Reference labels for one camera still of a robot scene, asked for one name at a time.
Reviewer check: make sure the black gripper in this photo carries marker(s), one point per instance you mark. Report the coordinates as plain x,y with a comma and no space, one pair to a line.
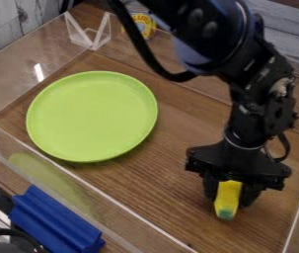
220,162

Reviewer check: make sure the yellow toy banana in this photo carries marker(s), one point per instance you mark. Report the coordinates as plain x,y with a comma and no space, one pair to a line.
227,199

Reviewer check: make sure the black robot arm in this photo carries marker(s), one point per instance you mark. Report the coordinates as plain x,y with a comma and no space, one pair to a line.
219,41

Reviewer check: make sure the green plate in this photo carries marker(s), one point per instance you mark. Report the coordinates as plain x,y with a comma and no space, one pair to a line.
90,116

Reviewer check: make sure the blue plastic block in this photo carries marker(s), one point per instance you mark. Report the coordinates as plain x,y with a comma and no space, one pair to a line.
58,229

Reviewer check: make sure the yellow labelled tin can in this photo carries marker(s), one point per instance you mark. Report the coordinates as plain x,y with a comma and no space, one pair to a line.
145,24

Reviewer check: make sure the clear acrylic front wall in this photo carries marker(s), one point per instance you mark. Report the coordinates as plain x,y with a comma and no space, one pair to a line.
127,232

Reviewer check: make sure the clear acrylic corner bracket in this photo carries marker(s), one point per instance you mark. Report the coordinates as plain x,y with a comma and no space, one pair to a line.
88,38

